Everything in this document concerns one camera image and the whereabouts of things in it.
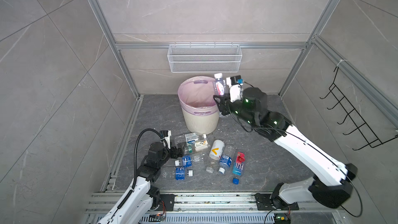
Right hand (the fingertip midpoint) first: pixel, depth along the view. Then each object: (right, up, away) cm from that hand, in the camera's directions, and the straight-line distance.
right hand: (217, 95), depth 64 cm
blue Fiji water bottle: (+13, -36, +16) cm, 41 cm away
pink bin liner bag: (-11, +2, +34) cm, 36 cm away
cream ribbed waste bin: (-7, -15, +23) cm, 28 cm away
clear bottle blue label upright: (+7, -33, +18) cm, 38 cm away
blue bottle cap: (+11, -43, +13) cm, 46 cm away
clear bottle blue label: (-15, -34, +17) cm, 41 cm away
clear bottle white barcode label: (-14, -23, +26) cm, 38 cm away
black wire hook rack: (+61, -4, +8) cm, 62 cm away
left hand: (-20, -23, +18) cm, 35 cm away
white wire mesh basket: (-5, +27, +37) cm, 46 cm away
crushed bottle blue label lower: (-19, -39, +13) cm, 45 cm away
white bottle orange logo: (+2, -29, +22) cm, 36 cm away
